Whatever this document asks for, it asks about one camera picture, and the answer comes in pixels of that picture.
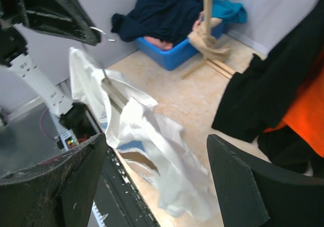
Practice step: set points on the black printed hanging shirt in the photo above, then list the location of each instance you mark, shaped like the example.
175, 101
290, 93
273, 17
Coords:
259, 97

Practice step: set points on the teal garment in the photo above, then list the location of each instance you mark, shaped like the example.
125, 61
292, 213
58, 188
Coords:
229, 12

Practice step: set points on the white t shirt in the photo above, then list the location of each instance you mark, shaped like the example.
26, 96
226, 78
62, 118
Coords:
179, 177

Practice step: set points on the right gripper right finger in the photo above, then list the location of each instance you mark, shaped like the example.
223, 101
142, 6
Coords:
254, 192

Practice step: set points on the pink garment in basket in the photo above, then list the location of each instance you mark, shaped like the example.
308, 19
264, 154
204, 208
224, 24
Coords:
160, 44

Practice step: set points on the beige garment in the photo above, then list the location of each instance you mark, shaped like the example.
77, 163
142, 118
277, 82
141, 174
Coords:
207, 44

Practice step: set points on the orange hanging shirt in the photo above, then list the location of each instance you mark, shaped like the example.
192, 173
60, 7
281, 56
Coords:
305, 115

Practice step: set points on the navy blue garment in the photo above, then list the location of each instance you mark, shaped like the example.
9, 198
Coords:
167, 20

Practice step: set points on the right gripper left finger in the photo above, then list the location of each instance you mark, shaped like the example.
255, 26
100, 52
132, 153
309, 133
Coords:
56, 192

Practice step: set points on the blue plastic basket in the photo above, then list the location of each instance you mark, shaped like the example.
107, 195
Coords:
180, 53

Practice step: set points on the wooden clothes rack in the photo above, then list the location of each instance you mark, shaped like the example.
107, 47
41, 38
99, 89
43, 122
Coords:
219, 66

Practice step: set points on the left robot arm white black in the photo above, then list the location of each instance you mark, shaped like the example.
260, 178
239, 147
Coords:
16, 58

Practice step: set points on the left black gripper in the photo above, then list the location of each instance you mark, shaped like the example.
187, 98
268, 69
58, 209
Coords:
61, 18

